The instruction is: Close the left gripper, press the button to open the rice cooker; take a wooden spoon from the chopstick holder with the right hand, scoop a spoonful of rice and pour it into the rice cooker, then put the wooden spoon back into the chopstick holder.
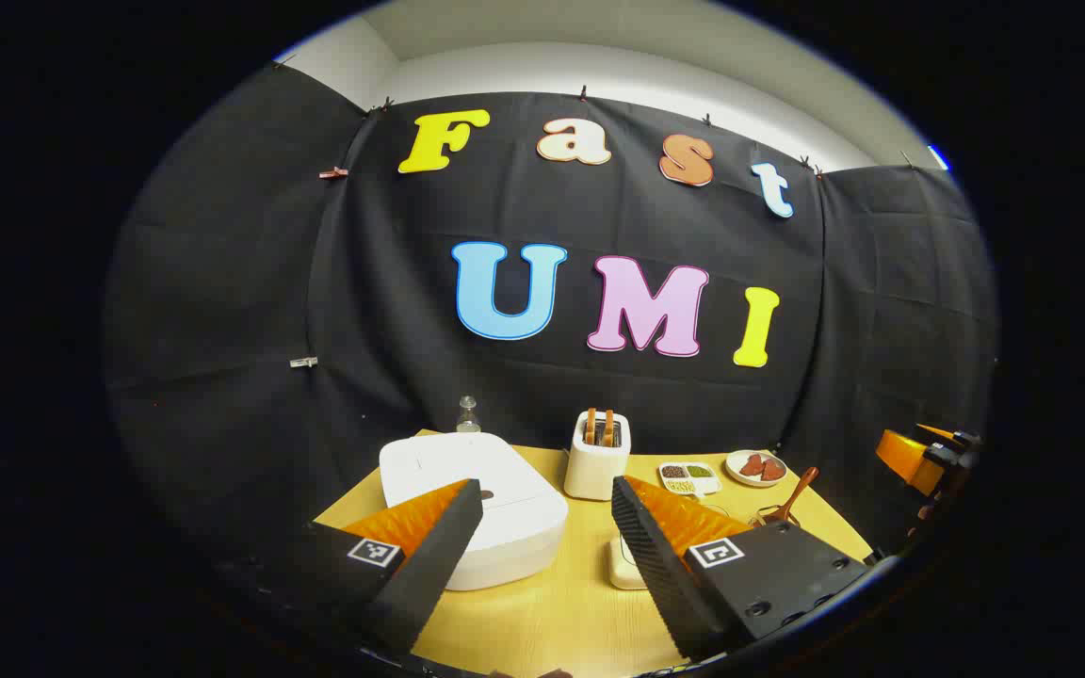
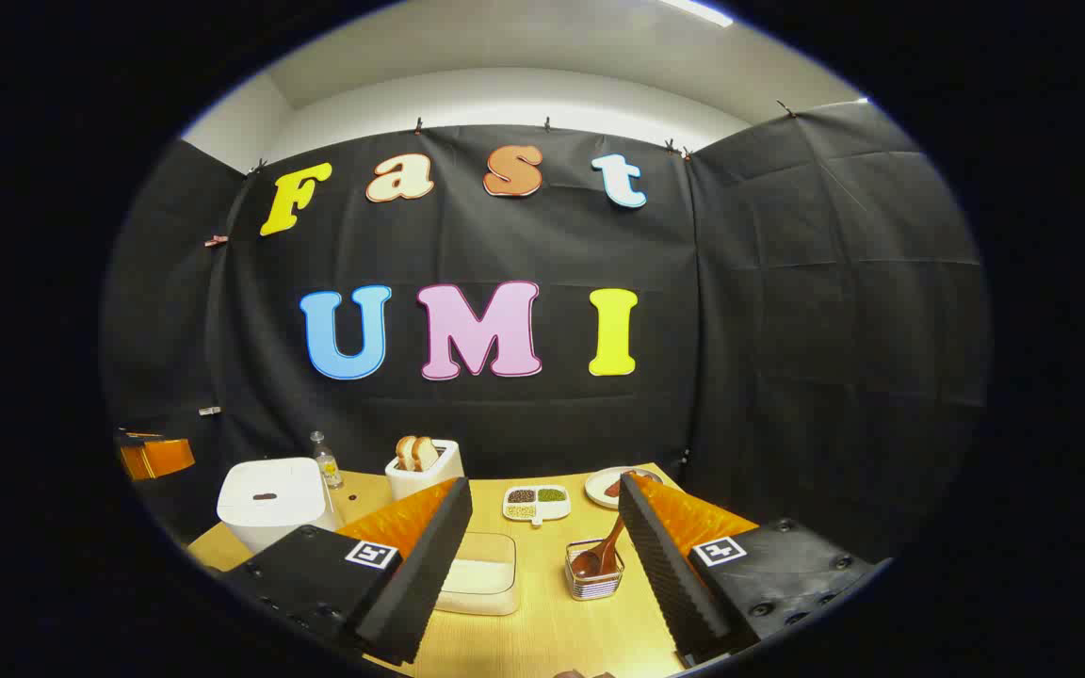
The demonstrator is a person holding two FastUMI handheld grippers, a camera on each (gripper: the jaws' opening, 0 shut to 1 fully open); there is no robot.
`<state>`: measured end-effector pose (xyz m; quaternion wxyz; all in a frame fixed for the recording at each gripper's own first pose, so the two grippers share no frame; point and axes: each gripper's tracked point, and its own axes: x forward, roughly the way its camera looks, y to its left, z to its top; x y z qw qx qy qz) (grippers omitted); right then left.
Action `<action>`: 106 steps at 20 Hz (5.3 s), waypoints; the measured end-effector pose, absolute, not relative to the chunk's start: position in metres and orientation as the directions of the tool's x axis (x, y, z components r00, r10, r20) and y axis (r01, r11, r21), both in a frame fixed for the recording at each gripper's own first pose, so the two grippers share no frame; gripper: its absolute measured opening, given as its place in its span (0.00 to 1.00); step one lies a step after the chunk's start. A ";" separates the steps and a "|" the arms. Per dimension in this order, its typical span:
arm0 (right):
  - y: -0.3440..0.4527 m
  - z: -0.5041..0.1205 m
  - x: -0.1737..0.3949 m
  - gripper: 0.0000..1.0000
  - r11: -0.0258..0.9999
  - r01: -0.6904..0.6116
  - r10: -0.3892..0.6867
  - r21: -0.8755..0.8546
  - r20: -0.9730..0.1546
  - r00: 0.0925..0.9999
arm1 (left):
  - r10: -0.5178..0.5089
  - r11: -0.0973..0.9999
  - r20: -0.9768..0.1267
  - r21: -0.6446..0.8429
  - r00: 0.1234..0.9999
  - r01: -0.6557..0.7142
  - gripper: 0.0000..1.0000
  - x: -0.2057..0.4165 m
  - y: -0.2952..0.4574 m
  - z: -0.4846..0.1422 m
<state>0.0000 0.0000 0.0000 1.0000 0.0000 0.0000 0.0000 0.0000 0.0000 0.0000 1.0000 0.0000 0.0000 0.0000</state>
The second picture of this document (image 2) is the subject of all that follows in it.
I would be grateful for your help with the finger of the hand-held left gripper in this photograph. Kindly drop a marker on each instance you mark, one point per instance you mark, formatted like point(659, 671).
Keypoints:
point(161, 459)

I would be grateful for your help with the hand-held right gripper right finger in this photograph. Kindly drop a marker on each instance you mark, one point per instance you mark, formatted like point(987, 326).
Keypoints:
point(665, 574)

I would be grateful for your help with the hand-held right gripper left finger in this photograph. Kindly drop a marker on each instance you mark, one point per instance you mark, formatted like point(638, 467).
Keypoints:
point(425, 565)

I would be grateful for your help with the white rice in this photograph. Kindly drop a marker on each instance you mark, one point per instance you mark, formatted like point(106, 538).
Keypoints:
point(481, 576)

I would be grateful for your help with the brown wooden spoon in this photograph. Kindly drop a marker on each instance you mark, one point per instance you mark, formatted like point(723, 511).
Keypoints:
point(590, 562)

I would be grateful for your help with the white rice cooker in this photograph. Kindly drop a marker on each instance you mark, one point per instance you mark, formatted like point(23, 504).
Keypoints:
point(269, 513)

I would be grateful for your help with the clear plastic box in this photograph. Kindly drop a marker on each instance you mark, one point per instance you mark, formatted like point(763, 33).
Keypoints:
point(477, 603)

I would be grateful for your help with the white toaster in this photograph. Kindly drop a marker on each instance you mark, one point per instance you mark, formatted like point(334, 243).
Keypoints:
point(411, 485)

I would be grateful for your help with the red meat slices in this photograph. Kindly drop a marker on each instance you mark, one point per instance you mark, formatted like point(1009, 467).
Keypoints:
point(613, 488)

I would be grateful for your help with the round white plate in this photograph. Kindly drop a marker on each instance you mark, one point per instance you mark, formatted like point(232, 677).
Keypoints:
point(596, 490)

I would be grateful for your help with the toasted bread slice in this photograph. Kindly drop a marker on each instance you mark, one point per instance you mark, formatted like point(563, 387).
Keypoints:
point(425, 455)
point(404, 454)

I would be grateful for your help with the white divided dish of beans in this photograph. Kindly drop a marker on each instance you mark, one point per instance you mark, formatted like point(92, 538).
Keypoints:
point(536, 504)

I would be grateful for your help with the small clear glass bottle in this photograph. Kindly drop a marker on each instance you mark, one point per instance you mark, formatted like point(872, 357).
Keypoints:
point(326, 466)

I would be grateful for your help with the black backdrop cloth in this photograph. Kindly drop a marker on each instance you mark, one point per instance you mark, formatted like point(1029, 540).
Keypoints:
point(787, 330)

